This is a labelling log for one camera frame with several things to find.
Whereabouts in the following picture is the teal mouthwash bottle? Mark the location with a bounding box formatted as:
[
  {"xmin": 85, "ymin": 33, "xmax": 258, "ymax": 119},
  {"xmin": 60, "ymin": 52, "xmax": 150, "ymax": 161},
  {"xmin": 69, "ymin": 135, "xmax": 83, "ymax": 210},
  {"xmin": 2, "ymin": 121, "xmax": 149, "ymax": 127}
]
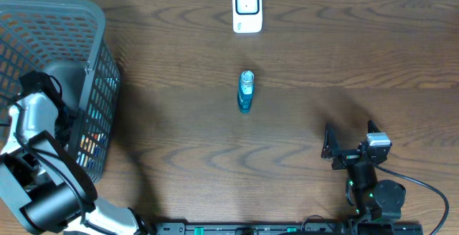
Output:
[{"xmin": 237, "ymin": 70, "xmax": 255, "ymax": 112}]

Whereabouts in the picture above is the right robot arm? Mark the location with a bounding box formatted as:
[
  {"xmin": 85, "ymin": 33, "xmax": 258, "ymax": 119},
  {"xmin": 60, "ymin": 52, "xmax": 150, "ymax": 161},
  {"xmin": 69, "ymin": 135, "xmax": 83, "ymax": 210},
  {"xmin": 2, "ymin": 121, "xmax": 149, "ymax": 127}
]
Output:
[{"xmin": 321, "ymin": 120, "xmax": 406, "ymax": 221}]

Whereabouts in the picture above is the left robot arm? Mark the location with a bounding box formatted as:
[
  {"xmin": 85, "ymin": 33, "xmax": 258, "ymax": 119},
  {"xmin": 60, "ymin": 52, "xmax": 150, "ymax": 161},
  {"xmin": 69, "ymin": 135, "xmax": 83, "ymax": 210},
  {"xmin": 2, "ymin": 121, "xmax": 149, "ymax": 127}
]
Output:
[{"xmin": 1, "ymin": 72, "xmax": 157, "ymax": 234}]

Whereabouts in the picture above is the white barcode scanner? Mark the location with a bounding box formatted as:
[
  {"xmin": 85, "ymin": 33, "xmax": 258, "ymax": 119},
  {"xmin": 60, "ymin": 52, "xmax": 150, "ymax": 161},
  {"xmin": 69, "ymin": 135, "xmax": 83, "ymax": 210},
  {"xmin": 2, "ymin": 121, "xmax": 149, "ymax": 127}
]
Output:
[{"xmin": 232, "ymin": 0, "xmax": 263, "ymax": 34}]

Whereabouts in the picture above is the grey plastic shopping basket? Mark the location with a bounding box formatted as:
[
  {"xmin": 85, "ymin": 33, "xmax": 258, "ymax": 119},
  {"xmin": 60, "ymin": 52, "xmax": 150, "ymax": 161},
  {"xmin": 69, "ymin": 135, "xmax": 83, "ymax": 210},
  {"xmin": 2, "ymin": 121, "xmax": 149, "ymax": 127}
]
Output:
[{"xmin": 1, "ymin": 0, "xmax": 121, "ymax": 182}]

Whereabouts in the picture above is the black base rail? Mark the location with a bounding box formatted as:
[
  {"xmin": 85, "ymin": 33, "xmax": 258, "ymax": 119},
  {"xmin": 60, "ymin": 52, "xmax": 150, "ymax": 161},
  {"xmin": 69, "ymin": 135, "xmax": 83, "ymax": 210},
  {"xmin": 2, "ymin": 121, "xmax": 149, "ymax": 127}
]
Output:
[{"xmin": 155, "ymin": 220, "xmax": 423, "ymax": 235}]

